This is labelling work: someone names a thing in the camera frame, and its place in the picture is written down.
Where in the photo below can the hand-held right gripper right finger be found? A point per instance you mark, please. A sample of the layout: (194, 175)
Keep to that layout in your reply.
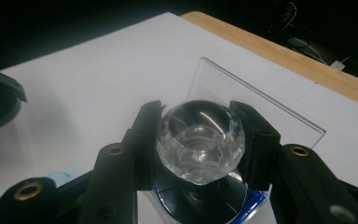
(261, 146)

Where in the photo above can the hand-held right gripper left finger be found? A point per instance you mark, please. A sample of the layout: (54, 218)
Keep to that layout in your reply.
(144, 140)

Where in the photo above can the blue ink pad clear case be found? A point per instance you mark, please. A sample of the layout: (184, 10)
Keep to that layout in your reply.
(254, 105)

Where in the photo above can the black stamp with crystal knob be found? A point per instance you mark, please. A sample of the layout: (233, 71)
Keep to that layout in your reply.
(199, 143)

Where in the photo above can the white power adapter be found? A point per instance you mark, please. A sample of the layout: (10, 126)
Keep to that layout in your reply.
(338, 65)

